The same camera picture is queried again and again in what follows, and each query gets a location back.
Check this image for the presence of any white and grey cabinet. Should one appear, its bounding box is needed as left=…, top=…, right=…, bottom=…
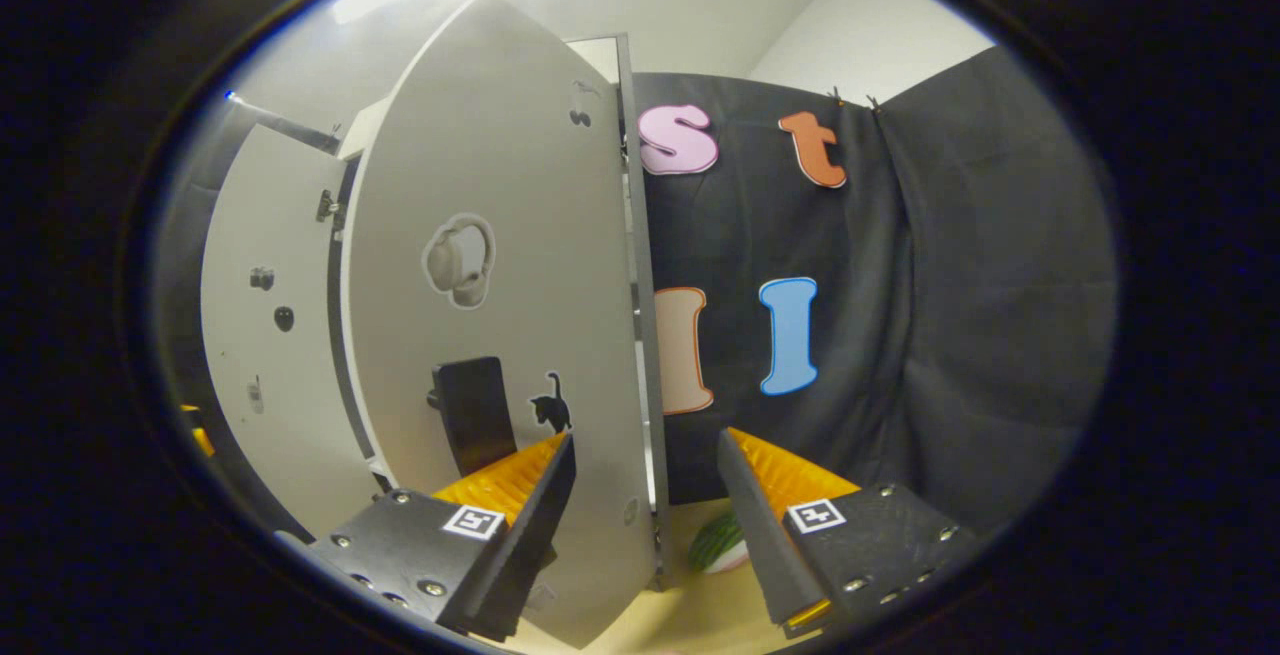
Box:
left=325, top=33, right=671, bottom=591

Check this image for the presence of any white cabinet door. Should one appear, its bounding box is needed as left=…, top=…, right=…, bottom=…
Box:
left=200, top=123, right=386, bottom=541
left=340, top=0, right=669, bottom=649

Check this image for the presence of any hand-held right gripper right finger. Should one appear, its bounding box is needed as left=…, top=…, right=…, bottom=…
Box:
left=716, top=427, right=986, bottom=639

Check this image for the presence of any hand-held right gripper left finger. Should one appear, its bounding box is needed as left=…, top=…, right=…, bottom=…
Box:
left=275, top=433, right=578, bottom=644

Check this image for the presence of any green striped watermelon toy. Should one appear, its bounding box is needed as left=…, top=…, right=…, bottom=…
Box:
left=687, top=510, right=749, bottom=574

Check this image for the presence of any black right door handle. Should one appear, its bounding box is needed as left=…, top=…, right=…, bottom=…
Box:
left=428, top=356, right=518, bottom=478

